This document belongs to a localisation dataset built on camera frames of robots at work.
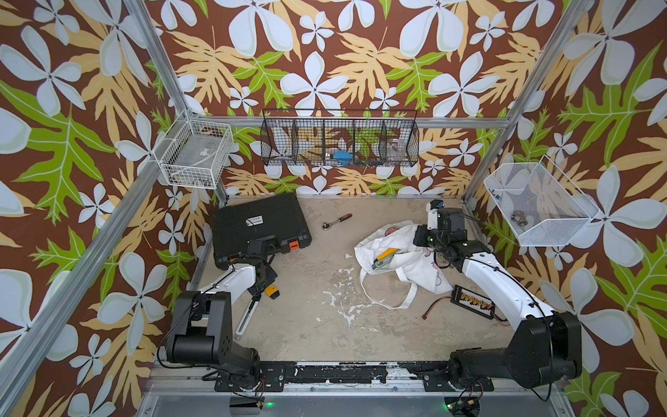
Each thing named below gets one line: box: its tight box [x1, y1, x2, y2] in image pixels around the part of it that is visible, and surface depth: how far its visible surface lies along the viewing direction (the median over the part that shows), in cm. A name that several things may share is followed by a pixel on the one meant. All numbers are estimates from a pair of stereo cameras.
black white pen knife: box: [234, 294, 262, 341], surface depth 86 cm
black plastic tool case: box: [211, 192, 312, 271], surface depth 104 cm
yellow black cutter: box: [264, 284, 280, 300], surface depth 90 cm
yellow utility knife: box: [373, 247, 402, 264], surface depth 100 cm
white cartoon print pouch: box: [354, 220, 454, 310], surface depth 93 cm
